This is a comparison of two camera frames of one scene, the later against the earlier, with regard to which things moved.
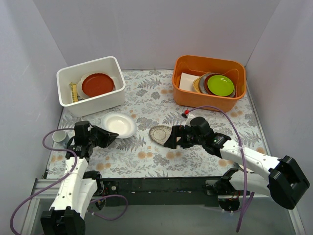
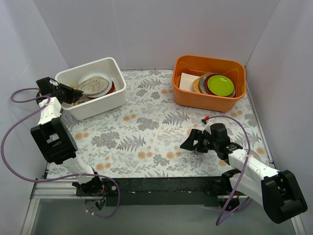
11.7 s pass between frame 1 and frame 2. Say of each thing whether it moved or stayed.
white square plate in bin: stayed
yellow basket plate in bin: stayed
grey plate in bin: stayed
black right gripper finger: moved
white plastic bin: stayed
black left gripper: moved
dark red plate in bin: stayed
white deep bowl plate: moved
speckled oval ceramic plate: moved
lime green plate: stayed
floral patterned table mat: stayed
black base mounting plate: stayed
